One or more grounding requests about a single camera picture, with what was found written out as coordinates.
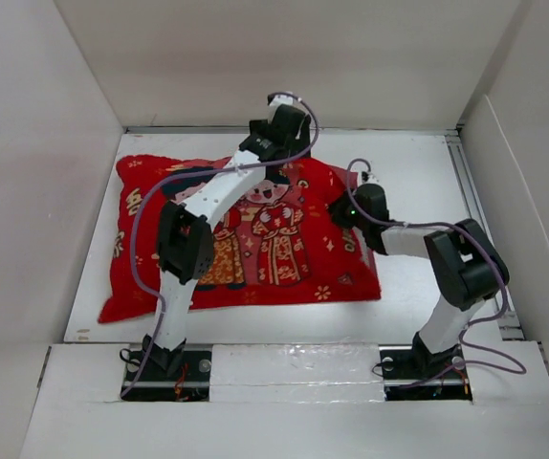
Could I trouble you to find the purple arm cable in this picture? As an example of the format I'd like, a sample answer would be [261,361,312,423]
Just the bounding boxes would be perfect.
[345,158,528,391]
[123,91,321,396]

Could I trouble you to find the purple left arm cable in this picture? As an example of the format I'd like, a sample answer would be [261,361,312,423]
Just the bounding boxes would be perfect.
[123,91,321,396]

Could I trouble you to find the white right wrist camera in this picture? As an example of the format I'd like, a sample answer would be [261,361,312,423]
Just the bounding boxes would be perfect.
[357,170,380,186]

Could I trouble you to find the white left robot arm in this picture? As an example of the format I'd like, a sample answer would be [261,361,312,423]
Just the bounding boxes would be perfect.
[140,101,318,381]

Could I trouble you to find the aluminium right side rail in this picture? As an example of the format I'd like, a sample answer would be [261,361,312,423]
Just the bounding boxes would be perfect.
[445,131,526,341]

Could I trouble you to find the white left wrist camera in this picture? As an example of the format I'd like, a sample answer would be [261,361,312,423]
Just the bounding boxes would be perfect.
[268,93,296,124]

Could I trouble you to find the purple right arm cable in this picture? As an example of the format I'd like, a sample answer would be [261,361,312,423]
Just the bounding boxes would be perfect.
[345,158,528,391]

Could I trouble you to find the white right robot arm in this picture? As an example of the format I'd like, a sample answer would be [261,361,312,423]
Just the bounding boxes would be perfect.
[328,184,510,378]

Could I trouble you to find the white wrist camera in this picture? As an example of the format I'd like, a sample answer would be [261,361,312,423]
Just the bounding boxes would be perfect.
[357,170,380,186]
[268,93,296,124]

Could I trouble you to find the red patterned pillowcase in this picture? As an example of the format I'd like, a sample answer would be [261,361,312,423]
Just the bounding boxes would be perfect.
[98,155,381,324]

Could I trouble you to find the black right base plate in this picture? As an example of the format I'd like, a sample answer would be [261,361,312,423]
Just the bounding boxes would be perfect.
[372,345,472,402]

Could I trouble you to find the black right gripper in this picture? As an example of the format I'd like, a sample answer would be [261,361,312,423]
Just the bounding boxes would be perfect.
[319,186,369,231]

